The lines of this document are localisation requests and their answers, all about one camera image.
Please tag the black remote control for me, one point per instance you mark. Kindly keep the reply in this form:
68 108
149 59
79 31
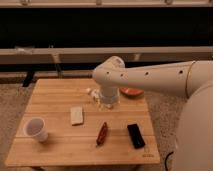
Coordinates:
135 135

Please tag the white baseboard rail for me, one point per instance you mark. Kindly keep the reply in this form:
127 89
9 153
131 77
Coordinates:
128 54

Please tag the wooden table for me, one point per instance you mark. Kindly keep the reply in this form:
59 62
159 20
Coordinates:
67 145

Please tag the white paper cup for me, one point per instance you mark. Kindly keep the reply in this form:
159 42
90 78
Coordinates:
35 129

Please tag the white rectangular sponge block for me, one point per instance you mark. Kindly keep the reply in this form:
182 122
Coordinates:
76 115

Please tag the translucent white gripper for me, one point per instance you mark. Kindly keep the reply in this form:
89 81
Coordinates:
108 102

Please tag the small crumpled white object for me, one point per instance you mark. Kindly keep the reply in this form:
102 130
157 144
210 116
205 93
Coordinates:
94 93

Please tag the orange bowl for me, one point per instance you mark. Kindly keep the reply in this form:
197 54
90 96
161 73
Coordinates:
131 92

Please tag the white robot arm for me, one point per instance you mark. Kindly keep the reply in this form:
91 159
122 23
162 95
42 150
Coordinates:
192 80

